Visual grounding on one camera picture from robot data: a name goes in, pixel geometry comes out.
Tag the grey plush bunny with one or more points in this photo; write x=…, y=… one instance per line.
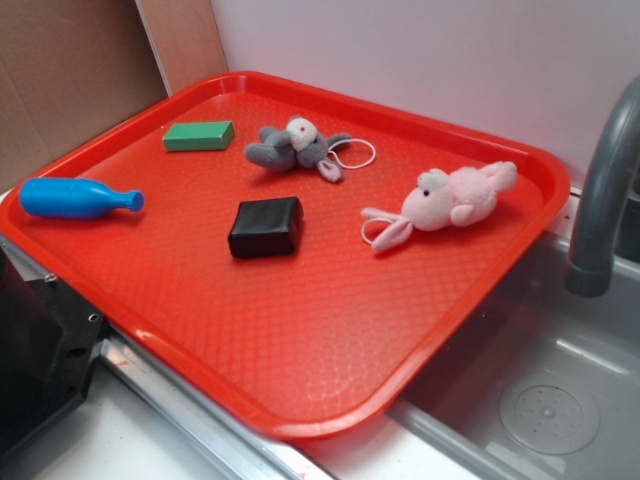
x=301, y=145

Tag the grey toy sink basin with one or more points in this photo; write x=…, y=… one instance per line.
x=537, y=383

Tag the blue plastic bottle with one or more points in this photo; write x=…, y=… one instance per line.
x=75, y=198

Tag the pink plush bunny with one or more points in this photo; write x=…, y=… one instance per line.
x=462, y=198

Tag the grey sink faucet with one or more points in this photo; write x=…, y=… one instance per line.
x=607, y=220

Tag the red plastic tray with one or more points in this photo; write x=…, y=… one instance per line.
x=295, y=346

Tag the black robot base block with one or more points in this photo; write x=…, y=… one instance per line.
x=50, y=339

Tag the black square block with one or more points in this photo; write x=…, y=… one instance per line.
x=264, y=228

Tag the green rectangular block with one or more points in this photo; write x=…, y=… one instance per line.
x=199, y=136

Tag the brown cardboard panel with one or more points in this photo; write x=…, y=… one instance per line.
x=71, y=70

